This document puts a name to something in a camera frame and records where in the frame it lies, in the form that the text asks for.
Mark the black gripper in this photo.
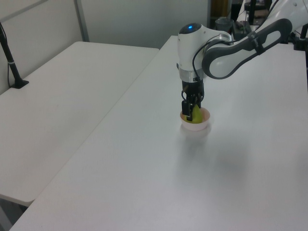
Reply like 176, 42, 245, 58
180, 79, 205, 121

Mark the green pear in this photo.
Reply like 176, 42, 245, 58
191, 103, 204, 124

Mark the pink bowl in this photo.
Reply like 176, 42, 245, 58
180, 107, 211, 131

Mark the green black device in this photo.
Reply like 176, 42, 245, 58
234, 21, 252, 37

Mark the black monitor stand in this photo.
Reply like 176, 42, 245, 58
249, 0, 257, 25

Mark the white side table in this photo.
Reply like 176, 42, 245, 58
0, 41, 161, 207

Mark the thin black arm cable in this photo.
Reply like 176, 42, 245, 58
192, 36, 235, 84

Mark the black camera pole with clamp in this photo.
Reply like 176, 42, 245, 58
292, 20, 308, 51

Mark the grey metal partition post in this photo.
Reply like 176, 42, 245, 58
73, 0, 90, 43

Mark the black camera pole white tie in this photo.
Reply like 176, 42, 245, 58
0, 21, 30, 90

